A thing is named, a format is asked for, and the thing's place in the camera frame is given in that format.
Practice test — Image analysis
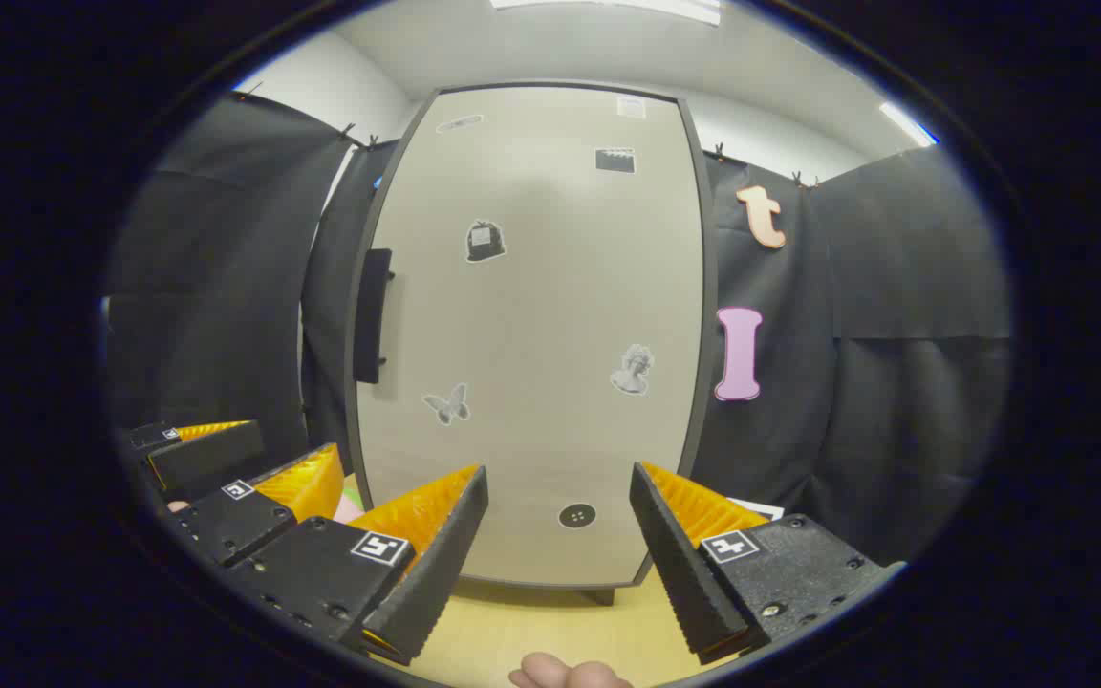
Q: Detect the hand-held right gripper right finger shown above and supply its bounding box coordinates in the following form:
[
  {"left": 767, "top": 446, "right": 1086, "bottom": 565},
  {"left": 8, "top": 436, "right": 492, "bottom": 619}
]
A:
[{"left": 629, "top": 462, "right": 905, "bottom": 667}]

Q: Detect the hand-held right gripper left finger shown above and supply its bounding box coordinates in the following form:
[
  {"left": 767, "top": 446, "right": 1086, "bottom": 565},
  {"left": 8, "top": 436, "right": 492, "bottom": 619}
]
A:
[{"left": 226, "top": 465, "right": 490, "bottom": 667}]

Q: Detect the small ceiling light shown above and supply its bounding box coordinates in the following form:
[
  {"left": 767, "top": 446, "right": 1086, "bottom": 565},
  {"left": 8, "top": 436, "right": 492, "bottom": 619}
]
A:
[{"left": 878, "top": 100, "right": 940, "bottom": 146}]

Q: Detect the long ceiling light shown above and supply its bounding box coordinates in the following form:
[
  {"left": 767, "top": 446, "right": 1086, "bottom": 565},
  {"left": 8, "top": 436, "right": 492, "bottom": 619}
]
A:
[{"left": 491, "top": 0, "right": 723, "bottom": 27}]

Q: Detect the black door handle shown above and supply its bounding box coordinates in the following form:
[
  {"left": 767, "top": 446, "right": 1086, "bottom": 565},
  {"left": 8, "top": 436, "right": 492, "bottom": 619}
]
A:
[{"left": 354, "top": 248, "right": 397, "bottom": 385}]

